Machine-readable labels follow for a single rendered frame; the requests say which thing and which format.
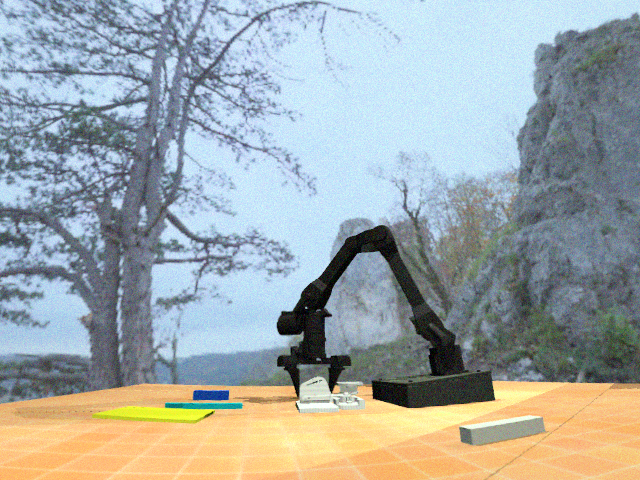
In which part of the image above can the teal flat bar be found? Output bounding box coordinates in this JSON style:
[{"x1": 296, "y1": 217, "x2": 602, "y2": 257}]
[{"x1": 164, "y1": 402, "x2": 243, "y2": 410}]

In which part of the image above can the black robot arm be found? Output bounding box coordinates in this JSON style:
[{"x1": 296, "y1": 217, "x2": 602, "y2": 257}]
[{"x1": 277, "y1": 225, "x2": 470, "y2": 376}]

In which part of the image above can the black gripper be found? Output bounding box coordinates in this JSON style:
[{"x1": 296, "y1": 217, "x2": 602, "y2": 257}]
[{"x1": 277, "y1": 333, "x2": 351, "y2": 397}]

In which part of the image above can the yellow flat plate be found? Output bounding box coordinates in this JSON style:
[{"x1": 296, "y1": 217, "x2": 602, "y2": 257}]
[{"x1": 92, "y1": 406, "x2": 215, "y2": 424}]

